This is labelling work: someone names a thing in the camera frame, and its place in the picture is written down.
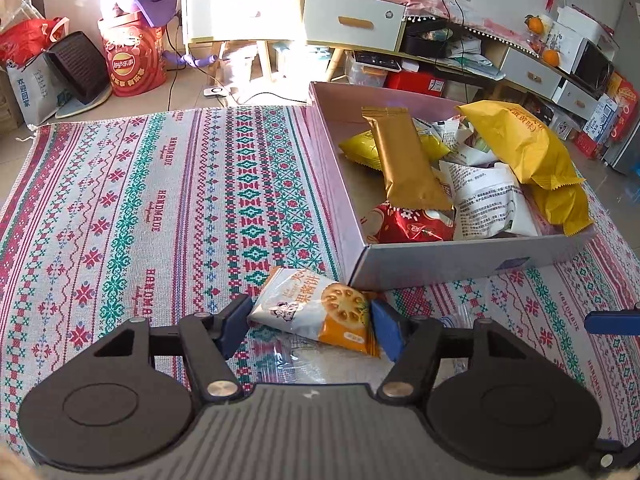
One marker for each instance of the white black microwave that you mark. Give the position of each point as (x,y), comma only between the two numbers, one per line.
(595,67)

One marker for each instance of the white orange biscuit packet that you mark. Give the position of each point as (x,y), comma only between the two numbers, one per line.
(310,310)

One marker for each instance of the red chips bag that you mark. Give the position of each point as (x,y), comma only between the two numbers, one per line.
(132,65)

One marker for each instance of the silver refrigerator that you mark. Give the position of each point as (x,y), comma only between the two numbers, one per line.
(631,160)

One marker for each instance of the red gift box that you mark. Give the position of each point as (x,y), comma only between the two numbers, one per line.
(625,110)

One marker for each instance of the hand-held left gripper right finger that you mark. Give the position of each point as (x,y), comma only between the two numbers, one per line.
(387,327)

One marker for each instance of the yellow snack packet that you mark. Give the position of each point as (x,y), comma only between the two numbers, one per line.
(560,207)
(360,147)
(515,145)

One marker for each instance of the white floor device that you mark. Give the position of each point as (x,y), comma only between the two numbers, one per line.
(216,92)

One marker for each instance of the wooden TV stand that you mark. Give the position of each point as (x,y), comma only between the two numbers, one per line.
(520,67)

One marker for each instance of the white printed carton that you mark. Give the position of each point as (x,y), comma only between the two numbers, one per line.
(565,125)

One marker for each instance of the patterned woven mat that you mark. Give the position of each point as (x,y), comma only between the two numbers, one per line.
(150,210)

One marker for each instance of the orange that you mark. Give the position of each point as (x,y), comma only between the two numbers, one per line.
(535,25)
(551,58)

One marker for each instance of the blue white carton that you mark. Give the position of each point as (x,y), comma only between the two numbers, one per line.
(597,120)

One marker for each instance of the black fan heater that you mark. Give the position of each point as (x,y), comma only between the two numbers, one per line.
(80,70)

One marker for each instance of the small red box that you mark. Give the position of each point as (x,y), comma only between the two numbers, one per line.
(587,145)

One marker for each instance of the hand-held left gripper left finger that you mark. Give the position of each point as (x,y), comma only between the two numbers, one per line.
(235,326)

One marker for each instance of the white drawer cabinet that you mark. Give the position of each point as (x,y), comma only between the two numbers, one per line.
(325,15)

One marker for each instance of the clear storage bin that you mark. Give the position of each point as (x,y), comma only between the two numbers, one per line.
(370,75)

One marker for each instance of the white appliance box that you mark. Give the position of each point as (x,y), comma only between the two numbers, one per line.
(585,22)

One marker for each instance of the purple handheld tool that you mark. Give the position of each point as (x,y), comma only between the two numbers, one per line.
(200,62)

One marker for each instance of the pink cardboard box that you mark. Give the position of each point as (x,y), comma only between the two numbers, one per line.
(450,262)

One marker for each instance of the red plastic bag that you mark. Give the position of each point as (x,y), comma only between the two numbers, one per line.
(25,40)

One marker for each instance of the small white snack packet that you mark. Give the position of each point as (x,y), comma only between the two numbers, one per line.
(430,130)

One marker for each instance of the red snack packet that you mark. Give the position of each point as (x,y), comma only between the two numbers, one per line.
(410,225)

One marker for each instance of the black case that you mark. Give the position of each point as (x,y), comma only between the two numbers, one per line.
(425,45)

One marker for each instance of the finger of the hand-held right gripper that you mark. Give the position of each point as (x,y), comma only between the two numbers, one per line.
(612,321)

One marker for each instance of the paper stack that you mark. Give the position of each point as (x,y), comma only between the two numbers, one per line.
(475,62)

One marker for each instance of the white paper bag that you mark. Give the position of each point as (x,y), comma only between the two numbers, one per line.
(35,95)

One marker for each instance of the gold snack packet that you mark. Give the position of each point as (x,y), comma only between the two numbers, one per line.
(405,165)

